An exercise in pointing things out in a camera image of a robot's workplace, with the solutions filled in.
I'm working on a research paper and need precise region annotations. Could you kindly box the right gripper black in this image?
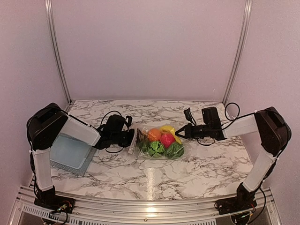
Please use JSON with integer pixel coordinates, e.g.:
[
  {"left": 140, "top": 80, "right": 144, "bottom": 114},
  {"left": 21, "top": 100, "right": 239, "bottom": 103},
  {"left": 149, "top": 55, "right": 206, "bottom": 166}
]
[{"left": 174, "top": 123, "right": 211, "bottom": 140}]

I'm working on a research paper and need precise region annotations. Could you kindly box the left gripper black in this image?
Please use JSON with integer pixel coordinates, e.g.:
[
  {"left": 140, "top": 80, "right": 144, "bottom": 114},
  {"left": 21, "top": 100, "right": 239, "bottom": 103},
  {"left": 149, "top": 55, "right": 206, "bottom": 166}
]
[{"left": 112, "top": 128, "right": 147, "bottom": 148}]

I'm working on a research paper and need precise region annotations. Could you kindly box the clear zip top bag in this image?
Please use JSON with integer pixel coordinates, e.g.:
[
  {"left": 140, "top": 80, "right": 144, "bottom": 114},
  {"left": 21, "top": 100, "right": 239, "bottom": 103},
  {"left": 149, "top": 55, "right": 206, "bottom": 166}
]
[{"left": 128, "top": 125, "right": 188, "bottom": 160}]

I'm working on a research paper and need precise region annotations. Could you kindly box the light green fake fruit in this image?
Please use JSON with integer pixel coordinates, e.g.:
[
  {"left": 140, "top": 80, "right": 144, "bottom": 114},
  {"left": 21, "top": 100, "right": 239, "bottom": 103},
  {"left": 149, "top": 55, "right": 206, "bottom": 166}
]
[{"left": 147, "top": 141, "right": 165, "bottom": 158}]

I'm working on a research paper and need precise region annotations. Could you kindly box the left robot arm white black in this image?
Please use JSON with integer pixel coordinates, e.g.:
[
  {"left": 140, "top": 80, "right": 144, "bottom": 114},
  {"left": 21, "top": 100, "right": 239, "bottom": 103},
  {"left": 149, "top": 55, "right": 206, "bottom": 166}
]
[{"left": 26, "top": 103, "right": 135, "bottom": 209}]

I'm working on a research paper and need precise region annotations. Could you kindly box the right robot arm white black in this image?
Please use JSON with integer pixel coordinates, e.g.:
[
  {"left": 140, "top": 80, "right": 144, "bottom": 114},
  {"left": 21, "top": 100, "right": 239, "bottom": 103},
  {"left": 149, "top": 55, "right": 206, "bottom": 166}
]
[{"left": 175, "top": 107, "right": 292, "bottom": 210}]

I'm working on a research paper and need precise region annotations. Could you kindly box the yellow fake banana bunch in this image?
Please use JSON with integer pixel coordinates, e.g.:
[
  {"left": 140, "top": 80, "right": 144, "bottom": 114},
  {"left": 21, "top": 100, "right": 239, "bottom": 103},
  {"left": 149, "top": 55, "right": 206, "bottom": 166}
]
[{"left": 159, "top": 125, "right": 182, "bottom": 144}]

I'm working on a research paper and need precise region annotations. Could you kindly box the pink red fake fruit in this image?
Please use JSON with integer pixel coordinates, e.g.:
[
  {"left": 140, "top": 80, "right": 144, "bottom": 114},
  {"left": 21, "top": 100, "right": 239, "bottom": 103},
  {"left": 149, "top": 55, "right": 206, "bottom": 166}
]
[{"left": 160, "top": 133, "right": 176, "bottom": 149}]

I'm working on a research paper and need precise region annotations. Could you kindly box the dark green fake vegetable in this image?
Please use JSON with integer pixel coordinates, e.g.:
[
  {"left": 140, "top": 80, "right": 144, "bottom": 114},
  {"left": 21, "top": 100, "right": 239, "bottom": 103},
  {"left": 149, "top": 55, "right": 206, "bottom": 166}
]
[{"left": 165, "top": 142, "right": 185, "bottom": 158}]

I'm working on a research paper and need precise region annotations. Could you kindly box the fake orange fruit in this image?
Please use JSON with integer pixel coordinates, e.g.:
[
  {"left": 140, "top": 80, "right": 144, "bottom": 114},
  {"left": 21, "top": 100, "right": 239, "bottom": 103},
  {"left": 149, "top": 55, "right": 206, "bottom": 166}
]
[{"left": 147, "top": 128, "right": 162, "bottom": 142}]

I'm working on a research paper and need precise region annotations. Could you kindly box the light blue plastic basket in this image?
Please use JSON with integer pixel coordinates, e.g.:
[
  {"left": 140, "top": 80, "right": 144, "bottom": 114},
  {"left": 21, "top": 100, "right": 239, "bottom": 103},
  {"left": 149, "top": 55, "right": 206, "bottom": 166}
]
[{"left": 50, "top": 134, "right": 97, "bottom": 176}]

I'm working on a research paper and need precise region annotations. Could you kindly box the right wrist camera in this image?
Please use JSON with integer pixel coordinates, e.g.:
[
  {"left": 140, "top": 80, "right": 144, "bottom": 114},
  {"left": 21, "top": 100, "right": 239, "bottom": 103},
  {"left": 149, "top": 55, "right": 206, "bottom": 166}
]
[{"left": 183, "top": 108, "right": 197, "bottom": 126}]

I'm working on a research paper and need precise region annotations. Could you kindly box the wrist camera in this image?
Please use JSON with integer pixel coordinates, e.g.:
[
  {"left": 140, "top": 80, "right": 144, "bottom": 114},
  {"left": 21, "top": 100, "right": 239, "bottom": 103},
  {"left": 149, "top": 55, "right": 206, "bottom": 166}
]
[
  {"left": 183, "top": 108, "right": 197, "bottom": 126},
  {"left": 126, "top": 116, "right": 133, "bottom": 130}
]

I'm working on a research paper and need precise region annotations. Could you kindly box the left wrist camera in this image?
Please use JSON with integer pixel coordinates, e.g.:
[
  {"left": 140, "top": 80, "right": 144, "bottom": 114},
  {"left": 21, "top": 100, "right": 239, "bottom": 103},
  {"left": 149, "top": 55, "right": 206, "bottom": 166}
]
[{"left": 126, "top": 116, "right": 133, "bottom": 130}]

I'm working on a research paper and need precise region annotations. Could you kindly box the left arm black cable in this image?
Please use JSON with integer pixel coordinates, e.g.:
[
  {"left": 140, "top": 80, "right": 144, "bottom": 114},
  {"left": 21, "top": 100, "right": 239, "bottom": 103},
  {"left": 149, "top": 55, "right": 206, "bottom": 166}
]
[{"left": 98, "top": 111, "right": 132, "bottom": 154}]

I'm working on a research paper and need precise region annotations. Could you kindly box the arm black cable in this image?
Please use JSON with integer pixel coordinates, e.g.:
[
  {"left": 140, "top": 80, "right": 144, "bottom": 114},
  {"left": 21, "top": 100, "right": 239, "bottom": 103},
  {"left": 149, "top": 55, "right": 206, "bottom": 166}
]
[
  {"left": 196, "top": 102, "right": 242, "bottom": 146},
  {"left": 98, "top": 111, "right": 132, "bottom": 154}
]

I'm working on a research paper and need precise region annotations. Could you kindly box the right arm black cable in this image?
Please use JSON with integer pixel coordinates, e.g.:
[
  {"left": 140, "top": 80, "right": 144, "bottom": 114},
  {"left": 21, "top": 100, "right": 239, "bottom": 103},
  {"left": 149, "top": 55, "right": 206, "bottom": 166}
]
[{"left": 196, "top": 102, "right": 242, "bottom": 146}]

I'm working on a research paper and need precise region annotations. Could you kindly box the front aluminium rail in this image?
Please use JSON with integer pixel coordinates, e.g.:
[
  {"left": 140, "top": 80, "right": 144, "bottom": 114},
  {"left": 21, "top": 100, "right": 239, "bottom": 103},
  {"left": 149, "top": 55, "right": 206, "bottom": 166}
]
[{"left": 14, "top": 185, "right": 275, "bottom": 225}]

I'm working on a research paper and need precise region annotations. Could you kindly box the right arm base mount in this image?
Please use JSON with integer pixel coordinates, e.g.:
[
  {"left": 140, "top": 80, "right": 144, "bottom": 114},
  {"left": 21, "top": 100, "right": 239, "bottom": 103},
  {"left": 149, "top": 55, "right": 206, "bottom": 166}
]
[{"left": 214, "top": 184, "right": 257, "bottom": 215}]

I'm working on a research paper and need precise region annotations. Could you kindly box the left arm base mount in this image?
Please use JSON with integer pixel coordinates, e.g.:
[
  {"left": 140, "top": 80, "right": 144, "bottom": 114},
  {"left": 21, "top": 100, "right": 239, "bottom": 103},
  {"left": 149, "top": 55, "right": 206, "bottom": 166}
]
[{"left": 34, "top": 185, "right": 75, "bottom": 214}]

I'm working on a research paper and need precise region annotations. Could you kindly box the right aluminium frame post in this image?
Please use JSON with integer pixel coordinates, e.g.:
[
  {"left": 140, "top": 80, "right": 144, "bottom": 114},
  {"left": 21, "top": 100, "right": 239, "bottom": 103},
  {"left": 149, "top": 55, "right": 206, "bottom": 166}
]
[{"left": 222, "top": 0, "right": 253, "bottom": 105}]

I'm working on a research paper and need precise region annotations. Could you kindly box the aluminium frame post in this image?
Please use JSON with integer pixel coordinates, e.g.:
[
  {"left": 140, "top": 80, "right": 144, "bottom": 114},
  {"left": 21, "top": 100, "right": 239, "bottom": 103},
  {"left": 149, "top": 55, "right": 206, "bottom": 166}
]
[
  {"left": 45, "top": 0, "right": 72, "bottom": 105},
  {"left": 222, "top": 0, "right": 253, "bottom": 105}
]

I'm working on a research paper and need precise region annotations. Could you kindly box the left aluminium frame post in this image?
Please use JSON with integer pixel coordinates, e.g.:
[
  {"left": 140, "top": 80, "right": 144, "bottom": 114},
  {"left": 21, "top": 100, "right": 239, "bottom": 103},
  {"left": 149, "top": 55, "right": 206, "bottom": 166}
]
[{"left": 45, "top": 0, "right": 72, "bottom": 105}]

